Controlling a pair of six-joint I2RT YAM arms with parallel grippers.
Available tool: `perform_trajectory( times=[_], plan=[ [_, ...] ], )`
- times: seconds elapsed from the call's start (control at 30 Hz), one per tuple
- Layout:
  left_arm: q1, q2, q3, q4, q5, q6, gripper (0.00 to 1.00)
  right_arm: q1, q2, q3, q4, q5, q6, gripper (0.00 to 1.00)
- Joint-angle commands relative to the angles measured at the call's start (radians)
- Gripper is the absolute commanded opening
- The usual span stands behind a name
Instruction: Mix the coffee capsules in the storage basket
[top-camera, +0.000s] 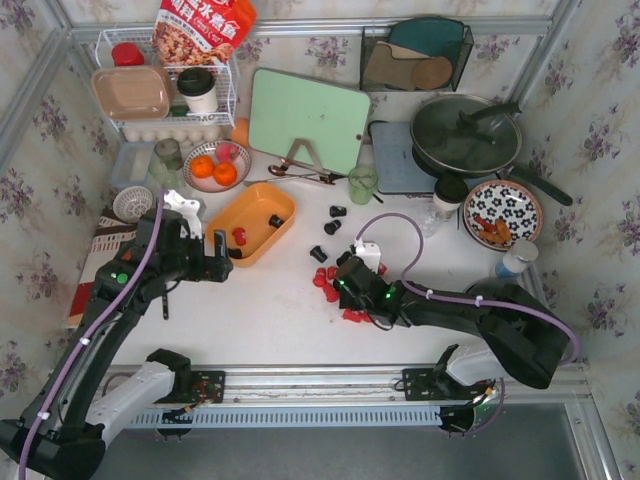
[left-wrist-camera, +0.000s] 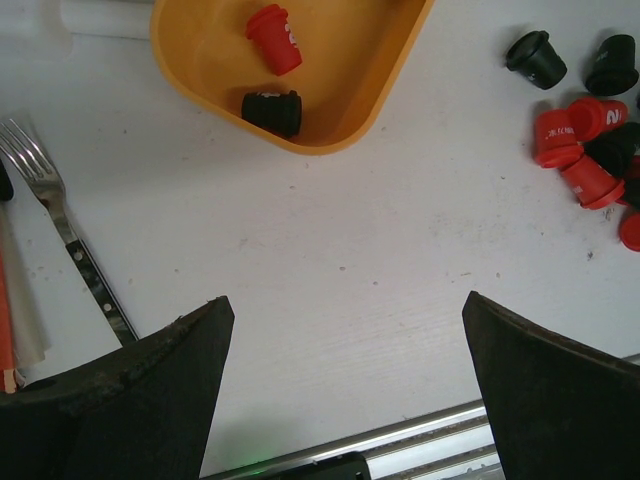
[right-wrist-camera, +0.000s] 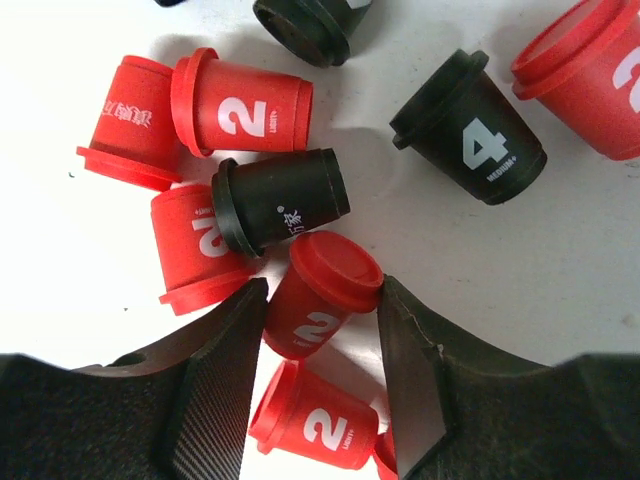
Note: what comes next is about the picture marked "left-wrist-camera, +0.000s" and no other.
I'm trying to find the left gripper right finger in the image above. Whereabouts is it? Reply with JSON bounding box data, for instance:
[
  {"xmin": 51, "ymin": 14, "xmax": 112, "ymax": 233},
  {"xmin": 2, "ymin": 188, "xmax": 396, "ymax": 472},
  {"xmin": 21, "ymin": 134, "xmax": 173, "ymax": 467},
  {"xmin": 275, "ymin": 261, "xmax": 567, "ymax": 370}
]
[{"xmin": 462, "ymin": 292, "xmax": 639, "ymax": 479}]

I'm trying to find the orange storage basket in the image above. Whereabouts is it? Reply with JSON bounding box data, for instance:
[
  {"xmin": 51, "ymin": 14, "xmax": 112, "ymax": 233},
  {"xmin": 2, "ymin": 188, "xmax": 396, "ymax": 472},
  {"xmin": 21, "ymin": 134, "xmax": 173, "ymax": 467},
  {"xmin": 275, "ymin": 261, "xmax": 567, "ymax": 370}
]
[{"xmin": 150, "ymin": 1, "xmax": 433, "ymax": 155}]

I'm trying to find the black capsule in cluster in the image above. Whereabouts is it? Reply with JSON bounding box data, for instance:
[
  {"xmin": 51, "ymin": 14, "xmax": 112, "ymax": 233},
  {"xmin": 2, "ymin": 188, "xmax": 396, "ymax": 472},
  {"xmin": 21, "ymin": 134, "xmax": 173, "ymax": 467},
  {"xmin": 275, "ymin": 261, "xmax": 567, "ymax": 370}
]
[{"xmin": 584, "ymin": 122, "xmax": 639, "ymax": 177}]

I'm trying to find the striped cloth mat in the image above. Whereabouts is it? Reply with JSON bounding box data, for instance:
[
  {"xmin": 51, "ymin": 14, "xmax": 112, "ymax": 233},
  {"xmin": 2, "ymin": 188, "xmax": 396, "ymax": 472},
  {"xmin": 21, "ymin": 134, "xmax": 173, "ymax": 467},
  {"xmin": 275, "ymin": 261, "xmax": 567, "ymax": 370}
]
[{"xmin": 1, "ymin": 206, "xmax": 49, "ymax": 394}]

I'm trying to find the red capsule pair right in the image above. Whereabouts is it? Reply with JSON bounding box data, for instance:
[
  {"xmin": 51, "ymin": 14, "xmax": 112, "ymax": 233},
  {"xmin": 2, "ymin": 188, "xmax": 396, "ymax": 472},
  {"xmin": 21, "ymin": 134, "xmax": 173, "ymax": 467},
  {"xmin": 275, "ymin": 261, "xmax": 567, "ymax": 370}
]
[{"xmin": 567, "ymin": 97, "xmax": 629, "ymax": 142}]

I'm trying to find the black capsule beside red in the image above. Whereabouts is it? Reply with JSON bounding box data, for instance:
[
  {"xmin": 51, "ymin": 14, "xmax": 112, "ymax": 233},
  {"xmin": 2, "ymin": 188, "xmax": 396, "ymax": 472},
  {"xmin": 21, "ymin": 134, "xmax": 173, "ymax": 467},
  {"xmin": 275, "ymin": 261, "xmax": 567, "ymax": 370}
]
[{"xmin": 585, "ymin": 34, "xmax": 639, "ymax": 97}]

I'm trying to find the red capsule pair left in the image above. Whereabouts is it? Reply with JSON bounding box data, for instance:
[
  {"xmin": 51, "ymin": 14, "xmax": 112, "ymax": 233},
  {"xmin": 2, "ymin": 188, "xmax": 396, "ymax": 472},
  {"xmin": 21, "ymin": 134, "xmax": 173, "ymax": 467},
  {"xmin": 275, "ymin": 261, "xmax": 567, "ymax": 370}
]
[{"xmin": 560, "ymin": 155, "xmax": 625, "ymax": 210}]

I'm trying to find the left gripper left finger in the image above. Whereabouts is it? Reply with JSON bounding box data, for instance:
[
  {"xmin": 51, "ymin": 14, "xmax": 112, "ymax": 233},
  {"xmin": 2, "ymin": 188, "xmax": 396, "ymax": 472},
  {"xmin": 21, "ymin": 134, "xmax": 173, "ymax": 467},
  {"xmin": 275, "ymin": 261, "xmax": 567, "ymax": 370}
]
[{"xmin": 1, "ymin": 296, "xmax": 234, "ymax": 479}]

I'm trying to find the black handled fork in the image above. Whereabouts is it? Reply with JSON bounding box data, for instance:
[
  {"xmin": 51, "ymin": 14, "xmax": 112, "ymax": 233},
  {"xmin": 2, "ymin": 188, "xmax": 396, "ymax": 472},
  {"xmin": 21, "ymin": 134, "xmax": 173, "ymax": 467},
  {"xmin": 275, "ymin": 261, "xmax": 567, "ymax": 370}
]
[{"xmin": 1, "ymin": 118, "xmax": 139, "ymax": 346}]

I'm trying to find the black capsule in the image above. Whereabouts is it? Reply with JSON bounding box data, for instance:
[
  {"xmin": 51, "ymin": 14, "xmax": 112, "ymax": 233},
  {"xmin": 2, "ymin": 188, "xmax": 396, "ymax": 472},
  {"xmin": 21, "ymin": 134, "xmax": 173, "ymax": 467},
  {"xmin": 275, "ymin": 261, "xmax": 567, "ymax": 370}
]
[
  {"xmin": 241, "ymin": 90, "xmax": 302, "ymax": 138},
  {"xmin": 505, "ymin": 30, "xmax": 568, "ymax": 90},
  {"xmin": 585, "ymin": 34, "xmax": 639, "ymax": 97},
  {"xmin": 584, "ymin": 122, "xmax": 639, "ymax": 177}
]

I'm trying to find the red capsule cluster left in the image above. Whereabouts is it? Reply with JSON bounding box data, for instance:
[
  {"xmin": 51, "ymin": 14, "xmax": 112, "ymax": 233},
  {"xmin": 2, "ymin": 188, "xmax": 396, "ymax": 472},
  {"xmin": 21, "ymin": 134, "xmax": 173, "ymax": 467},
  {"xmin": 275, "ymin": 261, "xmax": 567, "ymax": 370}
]
[{"xmin": 618, "ymin": 212, "xmax": 640, "ymax": 252}]

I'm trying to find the red capsule pair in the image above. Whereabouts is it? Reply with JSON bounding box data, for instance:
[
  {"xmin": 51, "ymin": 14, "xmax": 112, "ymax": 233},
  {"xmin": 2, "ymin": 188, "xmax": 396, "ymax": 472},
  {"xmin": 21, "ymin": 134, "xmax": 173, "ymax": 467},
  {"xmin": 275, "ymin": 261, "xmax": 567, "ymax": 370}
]
[
  {"xmin": 560, "ymin": 155, "xmax": 625, "ymax": 210},
  {"xmin": 567, "ymin": 97, "xmax": 629, "ymax": 142}
]

